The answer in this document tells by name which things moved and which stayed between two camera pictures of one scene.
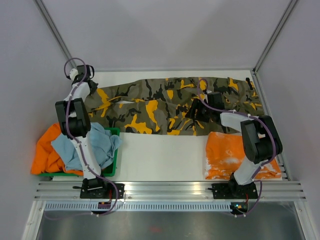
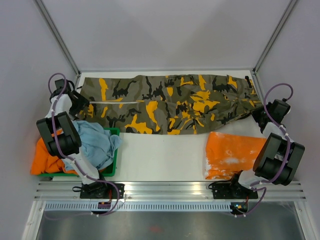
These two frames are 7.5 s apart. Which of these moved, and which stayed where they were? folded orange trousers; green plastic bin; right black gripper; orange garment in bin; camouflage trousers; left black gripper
Moved: left black gripper; right black gripper
Stayed: camouflage trousers; orange garment in bin; green plastic bin; folded orange trousers
